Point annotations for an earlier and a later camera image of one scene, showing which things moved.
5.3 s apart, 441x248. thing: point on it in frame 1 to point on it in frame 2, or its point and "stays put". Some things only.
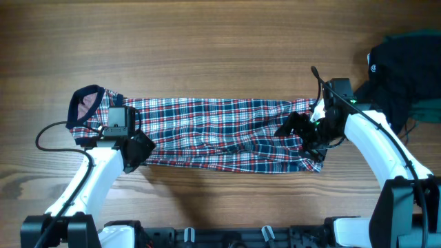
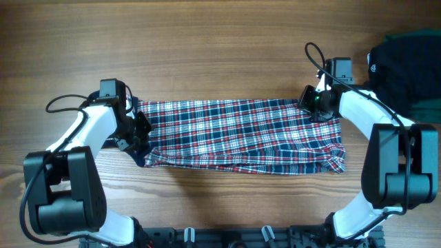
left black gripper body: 144,145 to 134,132
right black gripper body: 316,136 to 312,102
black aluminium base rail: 319,236 stays put
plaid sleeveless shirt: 230,135 stays put
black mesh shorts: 404,78 stays put
